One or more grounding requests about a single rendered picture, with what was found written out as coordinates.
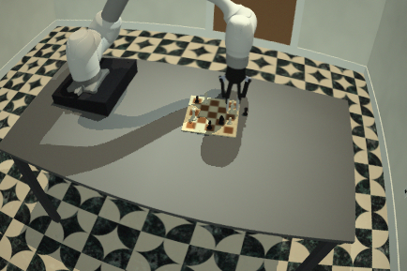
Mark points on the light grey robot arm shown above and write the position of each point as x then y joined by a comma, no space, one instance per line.
84,52

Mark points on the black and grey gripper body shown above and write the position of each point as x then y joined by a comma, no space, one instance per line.
237,74

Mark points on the brown and cream chessboard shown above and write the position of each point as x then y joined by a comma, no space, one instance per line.
213,110

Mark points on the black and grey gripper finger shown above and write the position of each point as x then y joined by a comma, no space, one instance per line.
245,89
228,92

